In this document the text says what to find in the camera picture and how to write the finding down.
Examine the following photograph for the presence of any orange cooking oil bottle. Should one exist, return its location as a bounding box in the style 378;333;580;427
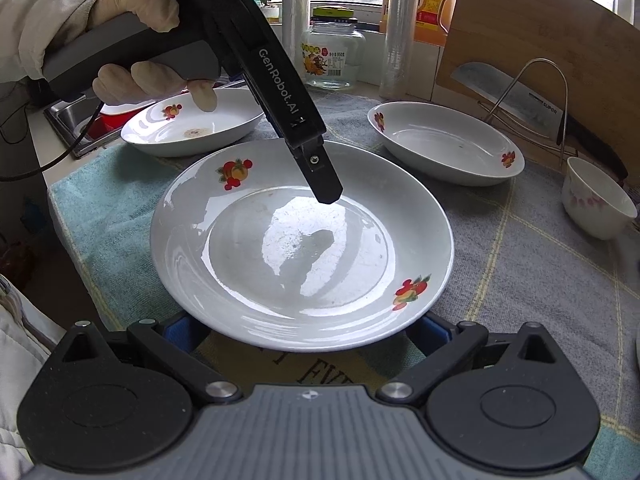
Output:
378;0;458;48

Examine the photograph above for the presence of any black cable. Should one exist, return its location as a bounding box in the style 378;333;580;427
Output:
0;92;106;181

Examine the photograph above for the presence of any black handled kitchen knife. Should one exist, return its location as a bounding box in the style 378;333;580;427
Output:
450;61;628;181

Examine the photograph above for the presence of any glass jar with green lid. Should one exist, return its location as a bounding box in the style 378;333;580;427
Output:
301;5;367;92

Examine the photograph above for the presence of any white pink flower bowl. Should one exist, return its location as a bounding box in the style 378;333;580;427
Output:
561;156;638;241

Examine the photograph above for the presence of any person's left forearm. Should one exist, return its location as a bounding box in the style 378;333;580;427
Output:
0;0;151;86

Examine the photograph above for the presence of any bamboo cutting board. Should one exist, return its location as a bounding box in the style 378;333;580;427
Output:
434;0;640;171

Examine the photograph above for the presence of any grey checked towel mat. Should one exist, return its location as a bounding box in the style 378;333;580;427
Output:
47;91;640;448

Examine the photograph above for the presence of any clear plastic wrap roll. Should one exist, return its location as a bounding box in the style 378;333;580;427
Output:
378;0;418;101
281;0;313;56

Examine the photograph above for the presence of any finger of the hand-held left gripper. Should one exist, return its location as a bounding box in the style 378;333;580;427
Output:
291;136;345;206

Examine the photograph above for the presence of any person's left hand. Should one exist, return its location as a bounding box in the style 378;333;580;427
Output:
92;0;219;113

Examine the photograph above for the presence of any white fruit print plate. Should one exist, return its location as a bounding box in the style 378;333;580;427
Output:
367;101;525;187
150;138;455;353
120;88;265;157

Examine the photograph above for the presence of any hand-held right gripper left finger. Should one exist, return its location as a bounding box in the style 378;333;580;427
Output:
59;310;241;407

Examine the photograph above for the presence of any metal wire rack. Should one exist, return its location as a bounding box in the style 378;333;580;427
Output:
477;58;578;153

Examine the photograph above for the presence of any red plastic basin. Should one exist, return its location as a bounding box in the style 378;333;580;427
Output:
87;102;151;141

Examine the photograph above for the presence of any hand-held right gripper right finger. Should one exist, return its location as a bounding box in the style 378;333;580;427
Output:
377;311;558;407

